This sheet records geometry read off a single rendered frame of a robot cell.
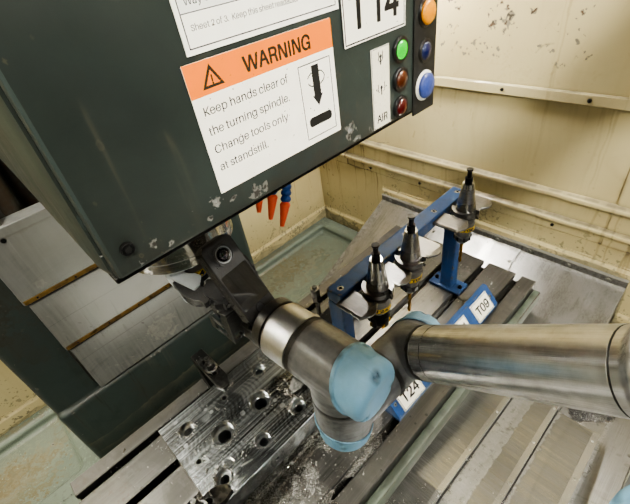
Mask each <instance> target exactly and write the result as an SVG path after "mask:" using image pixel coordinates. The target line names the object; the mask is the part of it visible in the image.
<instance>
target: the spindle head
mask: <svg viewBox="0 0 630 504"><path fill-rule="evenodd" d="M338 6H339V9H336V10H333V11H330V12H327V13H324V14H321V15H318V16H314V17H311V18H308V19H305V20H302V21H299V22H296V23H293V24H290V25H287V26H283V27H280V28H277V29H274V30H271V31H268V32H265V33H262V34H259V35H256V36H253V37H249V38H246V39H243V40H240V41H237V42H234V43H231V44H228V45H225V46H222V47H218V48H215V49H212V50H209V51H206V52H203V53H200V54H197V55H194V56H191V57H187V56H186V53H185V50H184V46H183V43H182V40H181V37H180V34H179V30H178V27H177V24H176V21H175V18H174V14H173V11H172V8H171V5H170V2H169V0H0V159H1V160H2V161H3V162H4V163H5V164H6V166H7V167H8V168H9V169H10V170H11V171H12V172H13V173H14V174H15V175H16V177H17V178H18V179H19V180H20V181H21V182H22V183H23V184H24V185H25V186H26V188H27V189H28V190H29V191H30V192H31V193H32V194H33V195H34V196H35V198H36V199H37V200H38V201H39V202H40V203H41V204H42V205H43V206H44V207H45V209H46V210H47V211H48V212H49V213H50V214H51V215H52V216H53V217H54V218H55V220H56V221H57V222H58V223H59V224H60V225H61V226H62V227H63V228H64V229H65V231H66V232H67V233H68V234H69V235H70V236H71V237H72V238H73V239H74V241H75V242H76V243H77V244H78V245H79V246H80V247H81V248H82V249H83V250H84V252H85V253H86V254H87V255H88V256H89V257H90V258H91V259H92V260H93V261H94V263H95V264H96V265H97V266H98V267H99V268H100V269H102V270H103V271H105V272H107V273H108V274H109V275H110V276H111V278H112V279H113V280H114V281H115V282H116V283H117V284H120V283H122V282H124V281H125V280H127V279H129V278H130V277H132V276H134V275H136V274H137V273H139V272H141V271H142V270H144V269H146V268H148V267H149V266H151V265H153V264H154V263H156V262H158V261H160V260H161V259H163V258H165V257H166V256H168V255H170V254H171V253H173V252H175V251H177V250H178V249H180V248H182V247H183V246H185V245H187V244H189V243H190V242H192V241H194V240H195V239H197V238H199V237H200V236H202V235H204V234H206V233H207V232H209V231H211V230H212V229H214V228H216V227H218V226H219V225H221V224H223V223H224V222H226V221H228V220H230V219H231V218H233V217H235V216H236V215H238V214H240V213H241V212H243V211H245V210H247V209H248V208H250V207H252V206H253V205H255V204H257V203H259V202H260V201H262V200H264V199H265V198H267V197H269V196H270V195H272V194H274V193H276V192H277V191H279V190H281V189H282V188H284V187H286V186H288V185H289V184H291V183H293V182H294V181H296V180H298V179H300V178H301V177H303V176H305V175H306V174H308V173H310V172H311V171H313V170H315V169H317V168H318V167H320V166H322V165H323V164H325V163H327V162H329V161H330V160H332V159H334V158H335V157H337V156H339V155H340V154H342V153H344V152H346V151H347V150H349V149H351V148H352V147H354V146H356V145H358V144H359V143H361V142H363V141H364V140H366V139H368V138H370V137H371V136H373V135H375V134H376V133H378V132H380V131H381V130H383V129H385V128H387V127H388V126H390V125H392V124H393V123H395V122H397V121H399V120H400V119H398V118H396V117H395V116H394V112H393V107H394V103H395V101H396V99H397V98H398V97H399V96H400V95H405V96H406V97H407V98H408V110H407V112H406V114H405V115H404V117H405V116H407V115H409V114H410V113H412V78H413V10H414V0H405V26H402V27H400V28H397V29H395V30H392V31H390V32H387V33H385V34H382V35H380V36H377V37H375V38H372V39H370V40H367V41H365V42H362V43H360V44H357V45H355V46H352V47H350V48H347V49H344V46H343V34H342V23H341V11H340V0H338ZM326 18H330V24H331V34H332V44H333V54H334V64H335V74H336V84H337V94H338V104H339V114H340V124H341V130H339V131H337V132H335V133H333V134H331V135H329V136H328V137H326V138H324V139H322V140H320V141H318V142H316V143H315V144H313V145H311V146H309V147H307V148H305V149H304V150H302V151H300V152H298V153H296V154H294V155H292V156H291V157H289V158H287V159H285V160H283V161H281V162H279V163H278V164H276V165H274V166H272V167H270V168H268V169H267V170H265V171H263V172H261V173H259V174H257V175H255V176H254V177H252V178H250V179H248V180H246V181H244V182H243V183H241V184H239V185H237V186H235V187H233V188H231V189H230V190H228V191H226V192H224V193H221V191H220V188H219V185H218V182H217V179H216V176H215V173H214V170H213V166H212V163H211V160H210V157H209V154H208V151H207V148H206V145H205V142H204V139H203V136H202V133H201V130H200V127H199V124H198V121H197V118H196V114H195V111H194V108H193V105H192V102H191V99H190V96H189V93H188V90H187V87H186V84H185V81H184V78H183V75H182V72H181V69H180V67H182V66H185V65H188V64H191V63H194V62H197V61H200V60H203V59H206V58H209V57H212V56H215V55H218V54H221V53H224V52H227V51H230V50H233V49H236V48H239V47H242V46H245V45H248V44H251V43H254V42H257V41H260V40H263V39H266V38H269V37H272V36H275V35H278V34H281V33H284V32H287V31H290V30H293V29H296V28H299V27H302V26H305V25H308V24H311V23H314V22H317V21H320V20H323V19H326ZM399 36H405V37H406V38H407V39H408V42H409V51H408V55H407V57H406V59H405V60H404V61H403V62H402V63H397V62H395V60H394V58H393V54H392V50H393V45H394V42H395V41H396V39H397V38H398V37H399ZM388 43H389V68H390V119H391V122H389V123H387V124H386V125H384V126H382V127H380V128H379V129H377V130H375V131H374V122H373V101H372V79H371V58H370V51H371V50H373V49H376V48H378V47H381V46H383V45H385V44H388ZM399 67H406V68H407V70H408V74H409V79H408V83H407V86H406V88H405V89H404V90H403V91H402V92H397V91H395V89H394V87H393V77H394V74H395V72H396V71H397V69H398V68H399ZM404 117H402V118H404ZM402 118H401V119H402Z"/></svg>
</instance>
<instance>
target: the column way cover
mask: <svg viewBox="0 0 630 504"><path fill-rule="evenodd" d="M0 222H1V224H2V226H0V278H1V280H2V281H3V282H4V283H5V284H6V285H7V287H8V288H9V289H10V290H11V291H12V292H13V294H14V295H15V296H16V297H17V298H18V299H19V301H20V302H21V303H22V304H23V305H24V306H27V305H28V306H29V307H30V308H31V309H32V310H33V312H34V313H35V314H36V315H37V316H38V318H39V319H40V320H41V321H42V322H43V323H44V325H45V326H46V327H47V328H48V329H49V331H50V332H51V333H52V334H53V335H54V336H55V338H56V339H57V340H58V341H59V342H60V344H61V345H62V346H63V347H64V348H65V349H66V350H70V351H71V352H72V353H73V354H74V355H75V357H76V358H77V359H78V360H79V361H80V363H81V364H82V365H83V366H84V367H85V369H86V370H87V371H88V372H89V373H90V375H91V376H92V377H93V378H94V379H95V381H96V382H97V383H98V384H99V385H100V387H102V386H104V385H105V384H107V383H108V382H109V381H111V380H112V379H114V378H115V377H117V376H118V375H119V374H121V373H122V372H124V371H125V370H126V369H128V368H129V367H131V366H132V365H134V364H135V363H136V362H138V361H139V360H141V359H142V358H144V357H145V356H146V355H148V354H149V353H151V352H152V351H154V350H155V349H156V348H158V347H159V346H161V345H162V344H164V343H165V342H166V341H168V340H169V339H171V338H172V337H173V336H175V335H176V334H178V333H179V332H181V331H182V330H183V329H185V328H186V327H188V326H189V325H190V324H192V323H193V322H195V321H196V320H198V319H199V318H200V317H202V316H203V315H205V314H206V313H208V312H209V311H210V310H212V308H211V307H210V306H209V307H208V308H205V307H204V306H203V307H195V306H192V305H190V304H188V303H187V302H185V301H184V299H183V298H182V297H181V295H180V294H179V292H178V291H177V290H176V289H175V288H174V287H173V286H172V285H171V284H170V283H169V281H168V280H167V279H166V277H165V275H148V274H142V273H137V274H136V275H134V276H132V277H130V278H129V279H127V280H125V281H124V282H122V283H120V284H117V283H116V282H115V281H114V280H113V279H112V278H111V276H110V275H109V274H108V273H107V272H105V271H103V270H102V269H100V268H99V267H98V266H97V265H96V264H95V263H94V261H93V260H92V259H91V258H90V257H89V256H88V255H87V254H86V253H85V252H84V250H83V249H82V248H81V247H80V246H79V245H78V244H77V243H76V242H75V241H74V239H73V238H72V237H71V236H70V235H69V234H68V233H67V232H66V231H65V229H64V228H63V227H62V226H61V225H60V224H59V223H58V222H57V221H56V220H55V218H54V217H53V216H52V215H51V214H50V213H49V212H48V211H47V210H46V209H45V207H44V206H43V205H42V204H41V203H40V202H38V203H36V204H33V205H31V206H29V207H27V208H24V209H22V210H20V211H17V212H15V213H13V214H11V215H8V216H6V217H4V218H1V219H0Z"/></svg>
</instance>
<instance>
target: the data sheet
mask: <svg viewBox="0 0 630 504"><path fill-rule="evenodd" d="M169 2H170V5H171V8H172V11H173V14H174V18H175V21H176V24H177V27H178V30H179V34H180V37H181V40H182V43H183V46H184V50H185V53H186V56H187V57H191V56H194V55H197V54H200V53H203V52H206V51H209V50H212V49H215V48H218V47H222V46H225V45H228V44H231V43H234V42H237V41H240V40H243V39H246V38H249V37H253V36H256V35H259V34H262V33H265V32H268V31H271V30H274V29H277V28H280V27H283V26H287V25H290V24H293V23H296V22H299V21H302V20H305V19H308V18H311V17H314V16H318V15H321V14H324V13H327V12H330V11H333V10H336V9H339V6H338V0H169Z"/></svg>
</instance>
